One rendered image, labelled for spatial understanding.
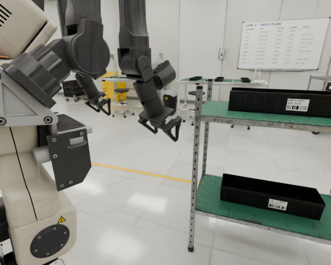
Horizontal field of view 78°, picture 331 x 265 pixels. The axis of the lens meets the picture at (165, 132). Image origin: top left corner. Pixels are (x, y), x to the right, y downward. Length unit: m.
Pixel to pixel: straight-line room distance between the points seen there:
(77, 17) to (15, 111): 0.20
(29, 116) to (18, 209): 0.30
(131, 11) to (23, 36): 0.24
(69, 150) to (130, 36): 0.33
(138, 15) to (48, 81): 0.25
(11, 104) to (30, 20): 0.22
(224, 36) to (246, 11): 0.69
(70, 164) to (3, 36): 0.33
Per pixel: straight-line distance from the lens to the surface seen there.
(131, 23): 0.53
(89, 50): 0.45
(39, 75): 0.43
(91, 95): 0.95
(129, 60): 0.53
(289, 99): 1.24
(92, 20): 0.45
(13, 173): 0.67
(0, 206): 0.94
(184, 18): 6.18
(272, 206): 1.47
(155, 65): 0.58
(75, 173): 0.64
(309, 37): 6.08
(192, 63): 6.04
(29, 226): 0.70
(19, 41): 0.58
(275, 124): 1.09
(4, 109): 0.44
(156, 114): 0.59
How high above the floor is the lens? 1.22
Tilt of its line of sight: 20 degrees down
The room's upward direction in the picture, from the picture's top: straight up
